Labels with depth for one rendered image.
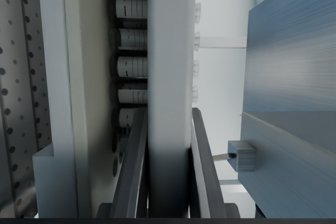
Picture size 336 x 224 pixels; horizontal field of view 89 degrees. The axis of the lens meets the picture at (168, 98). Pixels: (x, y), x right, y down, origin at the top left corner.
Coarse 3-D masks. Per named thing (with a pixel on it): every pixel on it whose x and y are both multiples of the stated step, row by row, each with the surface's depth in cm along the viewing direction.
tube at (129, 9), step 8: (112, 0) 10; (120, 0) 10; (128, 0) 10; (136, 0) 10; (144, 0) 10; (112, 8) 10; (120, 8) 10; (128, 8) 10; (136, 8) 10; (144, 8) 10; (200, 8) 10; (112, 16) 10; (120, 16) 10; (128, 16) 10; (136, 16) 10; (144, 16) 10
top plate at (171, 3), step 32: (160, 0) 7; (192, 0) 7; (160, 32) 7; (192, 32) 7; (160, 64) 7; (192, 64) 7; (160, 96) 7; (160, 128) 7; (160, 160) 8; (160, 192) 8
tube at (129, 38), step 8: (112, 32) 10; (120, 32) 10; (128, 32) 10; (136, 32) 10; (144, 32) 10; (112, 40) 10; (120, 40) 10; (128, 40) 10; (136, 40) 10; (144, 40) 11; (112, 48) 11; (120, 48) 11; (128, 48) 11; (136, 48) 11; (144, 48) 11
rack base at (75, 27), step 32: (64, 0) 7; (96, 0) 8; (64, 32) 7; (96, 32) 8; (64, 64) 7; (96, 64) 8; (64, 96) 7; (96, 96) 9; (64, 128) 7; (96, 128) 9; (32, 160) 7; (64, 160) 7; (96, 160) 9; (64, 192) 8; (96, 192) 9
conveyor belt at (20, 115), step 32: (0, 0) 10; (32, 0) 13; (0, 32) 10; (32, 32) 13; (0, 64) 10; (32, 64) 13; (0, 96) 10; (32, 96) 13; (0, 128) 10; (32, 128) 13; (0, 160) 10; (0, 192) 10; (32, 192) 13
